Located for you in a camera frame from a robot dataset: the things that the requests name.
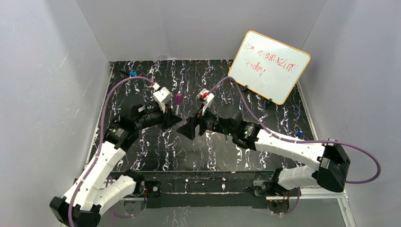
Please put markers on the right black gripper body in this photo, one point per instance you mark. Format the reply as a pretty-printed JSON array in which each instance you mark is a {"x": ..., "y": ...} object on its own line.
[{"x": 199, "y": 124}]

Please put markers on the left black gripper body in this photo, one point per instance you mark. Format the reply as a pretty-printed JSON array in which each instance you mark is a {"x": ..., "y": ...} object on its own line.
[{"x": 166, "y": 117}]

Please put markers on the magenta pen cap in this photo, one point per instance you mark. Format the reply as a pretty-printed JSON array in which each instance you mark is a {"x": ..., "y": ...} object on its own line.
[{"x": 178, "y": 98}]

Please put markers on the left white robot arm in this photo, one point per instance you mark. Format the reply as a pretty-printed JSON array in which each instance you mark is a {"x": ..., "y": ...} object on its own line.
[{"x": 87, "y": 200}]

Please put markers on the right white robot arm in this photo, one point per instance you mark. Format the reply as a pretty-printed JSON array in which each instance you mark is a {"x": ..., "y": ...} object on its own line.
[{"x": 325, "y": 164}]

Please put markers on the blue capped black marker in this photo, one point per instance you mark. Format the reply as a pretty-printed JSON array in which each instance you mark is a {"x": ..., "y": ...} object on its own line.
[{"x": 129, "y": 72}]

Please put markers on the yellow framed whiteboard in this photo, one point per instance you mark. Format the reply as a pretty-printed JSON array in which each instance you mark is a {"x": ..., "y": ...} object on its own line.
[{"x": 268, "y": 67}]

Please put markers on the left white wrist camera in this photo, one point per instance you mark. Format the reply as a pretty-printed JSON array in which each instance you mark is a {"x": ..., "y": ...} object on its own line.
[{"x": 162, "y": 96}]

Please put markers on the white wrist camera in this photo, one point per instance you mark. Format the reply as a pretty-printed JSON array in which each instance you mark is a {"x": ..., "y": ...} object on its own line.
[
  {"x": 162, "y": 96},
  {"x": 206, "y": 97}
]

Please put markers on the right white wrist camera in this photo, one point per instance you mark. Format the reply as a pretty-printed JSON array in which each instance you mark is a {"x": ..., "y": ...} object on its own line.
[{"x": 206, "y": 97}]

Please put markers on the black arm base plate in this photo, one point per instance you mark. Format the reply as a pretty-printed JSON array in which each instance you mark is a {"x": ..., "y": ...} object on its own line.
[{"x": 204, "y": 188}]

